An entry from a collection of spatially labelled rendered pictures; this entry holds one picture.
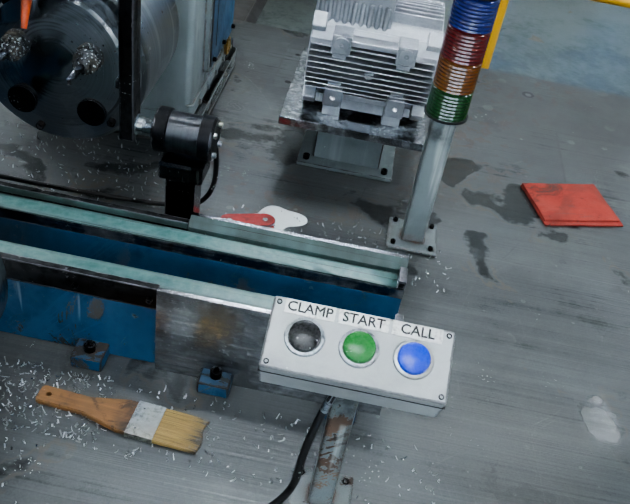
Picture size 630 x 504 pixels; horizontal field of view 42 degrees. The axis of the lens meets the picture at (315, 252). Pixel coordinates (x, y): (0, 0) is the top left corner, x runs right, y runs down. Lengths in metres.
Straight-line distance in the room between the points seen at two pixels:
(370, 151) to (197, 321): 0.58
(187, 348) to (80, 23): 0.45
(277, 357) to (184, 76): 0.75
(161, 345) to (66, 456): 0.17
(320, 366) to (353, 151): 0.76
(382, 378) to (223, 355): 0.32
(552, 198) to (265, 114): 0.55
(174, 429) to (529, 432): 0.44
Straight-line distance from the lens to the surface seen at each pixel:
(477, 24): 1.11
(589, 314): 1.30
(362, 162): 1.45
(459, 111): 1.17
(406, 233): 1.30
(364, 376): 0.73
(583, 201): 1.53
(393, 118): 1.36
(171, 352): 1.03
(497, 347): 1.18
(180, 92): 1.40
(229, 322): 0.97
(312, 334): 0.73
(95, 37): 1.15
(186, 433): 0.98
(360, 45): 1.27
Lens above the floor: 1.58
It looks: 39 degrees down
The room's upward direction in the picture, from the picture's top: 10 degrees clockwise
